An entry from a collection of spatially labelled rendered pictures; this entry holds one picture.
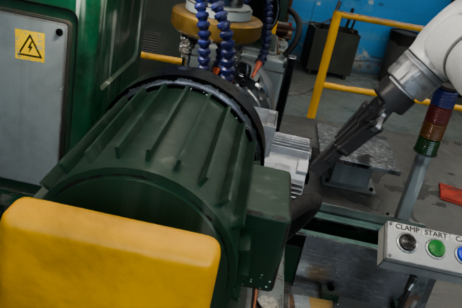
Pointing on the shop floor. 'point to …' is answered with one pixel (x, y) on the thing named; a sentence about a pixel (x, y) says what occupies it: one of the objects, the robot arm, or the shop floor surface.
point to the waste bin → (396, 48)
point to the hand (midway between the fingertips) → (325, 159)
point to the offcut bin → (348, 39)
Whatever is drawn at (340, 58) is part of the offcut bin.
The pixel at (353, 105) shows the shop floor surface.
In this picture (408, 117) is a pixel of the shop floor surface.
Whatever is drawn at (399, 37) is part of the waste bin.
